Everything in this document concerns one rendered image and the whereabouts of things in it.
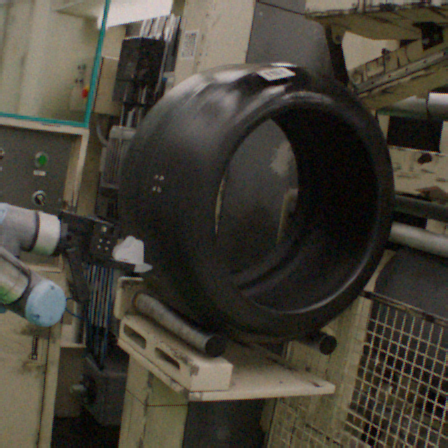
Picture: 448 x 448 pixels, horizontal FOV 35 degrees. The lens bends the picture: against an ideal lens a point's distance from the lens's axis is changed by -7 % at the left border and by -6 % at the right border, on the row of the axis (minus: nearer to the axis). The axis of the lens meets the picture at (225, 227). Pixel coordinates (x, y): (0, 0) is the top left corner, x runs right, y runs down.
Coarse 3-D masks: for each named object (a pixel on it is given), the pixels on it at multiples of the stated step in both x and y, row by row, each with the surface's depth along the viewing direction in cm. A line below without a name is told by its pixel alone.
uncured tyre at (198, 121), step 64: (256, 64) 147; (192, 128) 135; (320, 128) 175; (128, 192) 147; (192, 192) 133; (320, 192) 181; (384, 192) 155; (192, 256) 136; (320, 256) 179; (256, 320) 145; (320, 320) 153
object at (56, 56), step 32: (0, 0) 169; (32, 0) 173; (64, 0) 177; (96, 0) 181; (0, 32) 171; (32, 32) 175; (64, 32) 179; (96, 32) 183; (0, 64) 172; (32, 64) 176; (64, 64) 180; (96, 64) 184; (0, 96) 174; (32, 96) 178; (64, 96) 182
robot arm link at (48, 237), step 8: (40, 216) 129; (48, 216) 131; (40, 224) 128; (48, 224) 129; (56, 224) 130; (40, 232) 128; (48, 232) 129; (56, 232) 130; (40, 240) 128; (48, 240) 129; (56, 240) 130; (40, 248) 129; (48, 248) 130
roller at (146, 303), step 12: (144, 300) 167; (156, 300) 165; (144, 312) 166; (156, 312) 160; (168, 312) 157; (168, 324) 155; (180, 324) 151; (192, 324) 149; (180, 336) 151; (192, 336) 146; (204, 336) 143; (216, 336) 142; (204, 348) 142; (216, 348) 142
